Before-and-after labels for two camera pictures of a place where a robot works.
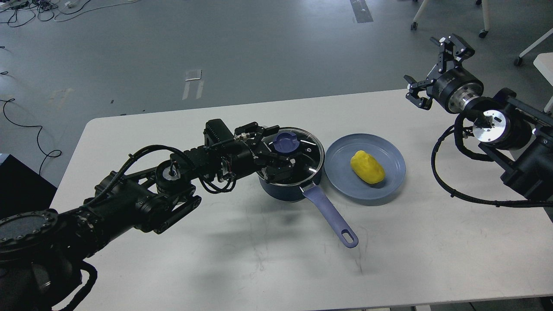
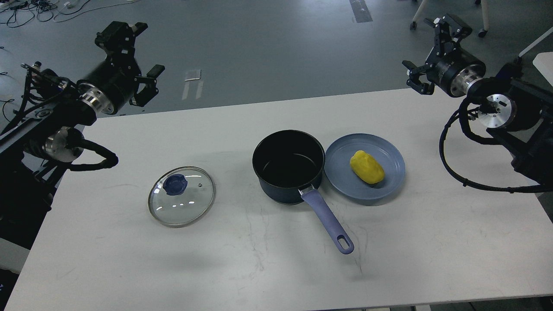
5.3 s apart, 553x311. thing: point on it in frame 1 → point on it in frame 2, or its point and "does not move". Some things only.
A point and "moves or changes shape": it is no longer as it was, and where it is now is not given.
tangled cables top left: x=16 y=13 does not move
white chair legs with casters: x=483 y=33 does not move
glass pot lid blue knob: x=286 y=142 moves or changes shape
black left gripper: x=247 y=157 → x=109 y=88
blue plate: x=339 y=172 does not move
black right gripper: x=453 y=87 → x=449 y=68
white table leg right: x=544 y=61 does not move
